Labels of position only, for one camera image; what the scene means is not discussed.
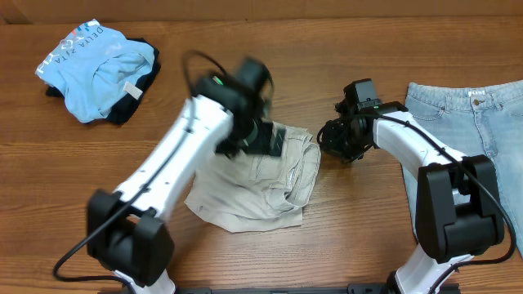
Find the light blue folded t-shirt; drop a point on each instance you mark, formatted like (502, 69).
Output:
(94, 69)

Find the light blue denim jeans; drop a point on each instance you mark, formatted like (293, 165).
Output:
(479, 120)

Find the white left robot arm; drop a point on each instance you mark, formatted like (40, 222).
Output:
(128, 228)

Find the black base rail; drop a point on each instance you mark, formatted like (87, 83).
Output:
(282, 289)

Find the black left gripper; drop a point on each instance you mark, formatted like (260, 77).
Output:
(253, 141)

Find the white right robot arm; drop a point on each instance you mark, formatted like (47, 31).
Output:
(457, 215)

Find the black folded garment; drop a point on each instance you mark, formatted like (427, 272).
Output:
(135, 94)

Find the beige khaki shorts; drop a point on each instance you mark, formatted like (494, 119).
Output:
(254, 192)

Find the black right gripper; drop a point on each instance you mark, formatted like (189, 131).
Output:
(337, 140)

